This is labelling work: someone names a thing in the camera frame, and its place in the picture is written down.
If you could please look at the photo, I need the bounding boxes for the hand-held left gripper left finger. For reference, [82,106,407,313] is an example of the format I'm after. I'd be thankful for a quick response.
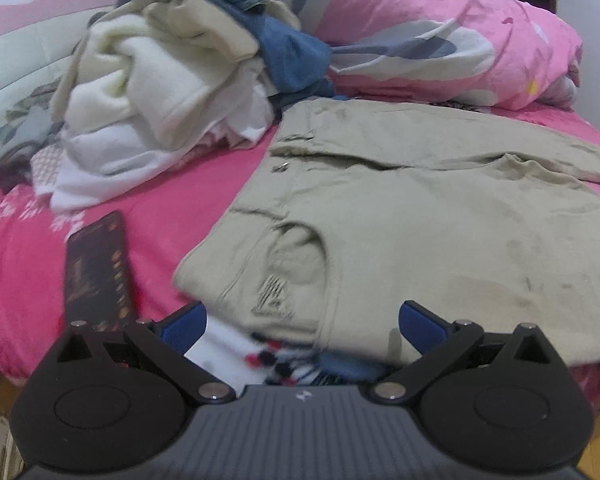
[44,301,237,407]

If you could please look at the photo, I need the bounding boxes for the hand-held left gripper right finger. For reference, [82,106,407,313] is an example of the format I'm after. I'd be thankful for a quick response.
[369,301,567,407]

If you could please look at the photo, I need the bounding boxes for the beige pants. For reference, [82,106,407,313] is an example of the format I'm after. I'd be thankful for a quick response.
[172,99,600,366]

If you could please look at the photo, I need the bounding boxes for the pile of cream white clothes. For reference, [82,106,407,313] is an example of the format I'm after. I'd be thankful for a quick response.
[142,0,301,63]

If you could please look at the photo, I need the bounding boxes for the black smartphone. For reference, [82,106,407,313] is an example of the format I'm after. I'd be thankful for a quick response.
[61,210,135,333]

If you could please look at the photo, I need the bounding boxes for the pink floral bed blanket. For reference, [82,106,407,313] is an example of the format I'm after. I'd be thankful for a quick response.
[0,110,600,386]

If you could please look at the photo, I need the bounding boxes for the white garment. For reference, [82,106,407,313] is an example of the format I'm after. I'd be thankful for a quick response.
[50,60,283,213]

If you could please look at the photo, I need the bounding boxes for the pink checked cloth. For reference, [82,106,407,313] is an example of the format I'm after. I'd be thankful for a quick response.
[30,142,67,192]

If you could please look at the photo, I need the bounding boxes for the cream fleece garment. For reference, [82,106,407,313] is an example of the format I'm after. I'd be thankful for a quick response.
[52,12,261,153]

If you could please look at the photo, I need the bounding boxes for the grey floral pillow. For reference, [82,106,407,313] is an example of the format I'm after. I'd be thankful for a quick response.
[0,85,63,191]

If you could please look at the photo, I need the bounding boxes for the blue denim jeans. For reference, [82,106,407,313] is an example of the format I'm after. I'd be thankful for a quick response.
[117,0,338,111]

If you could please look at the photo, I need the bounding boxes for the white pink padded headboard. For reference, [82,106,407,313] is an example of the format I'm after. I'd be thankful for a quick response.
[0,0,126,131]

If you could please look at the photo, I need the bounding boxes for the pink patterned quilt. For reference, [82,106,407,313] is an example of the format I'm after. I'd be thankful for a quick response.
[255,0,583,111]

